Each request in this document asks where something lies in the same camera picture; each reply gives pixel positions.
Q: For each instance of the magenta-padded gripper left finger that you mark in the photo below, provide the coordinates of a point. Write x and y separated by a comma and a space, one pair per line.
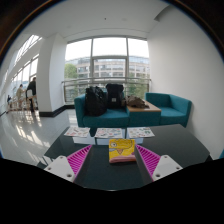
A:
61, 166

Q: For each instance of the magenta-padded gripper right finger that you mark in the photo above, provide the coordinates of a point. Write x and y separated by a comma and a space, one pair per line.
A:
165, 166

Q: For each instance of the orange pink yellow cartoon towel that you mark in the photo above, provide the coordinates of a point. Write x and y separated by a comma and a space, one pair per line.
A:
121, 150

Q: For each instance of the sticker sheet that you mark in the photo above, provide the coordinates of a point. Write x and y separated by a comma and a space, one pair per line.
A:
77, 132
141, 132
108, 133

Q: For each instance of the wooden sofa table top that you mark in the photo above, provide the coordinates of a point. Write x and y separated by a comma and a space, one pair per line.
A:
150, 108

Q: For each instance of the teal sofa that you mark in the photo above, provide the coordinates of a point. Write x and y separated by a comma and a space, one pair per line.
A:
106, 120

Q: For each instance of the brown crumpled jacket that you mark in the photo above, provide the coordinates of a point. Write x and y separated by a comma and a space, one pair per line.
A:
136, 101

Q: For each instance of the black soft bag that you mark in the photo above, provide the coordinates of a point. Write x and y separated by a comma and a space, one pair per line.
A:
95, 101

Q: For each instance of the person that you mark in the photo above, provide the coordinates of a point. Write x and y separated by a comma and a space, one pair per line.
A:
31, 88
20, 91

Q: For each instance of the black backpack with label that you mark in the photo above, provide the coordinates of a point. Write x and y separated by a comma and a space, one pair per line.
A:
115, 95

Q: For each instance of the metal window railing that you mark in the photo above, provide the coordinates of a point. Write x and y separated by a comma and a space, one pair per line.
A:
76, 80

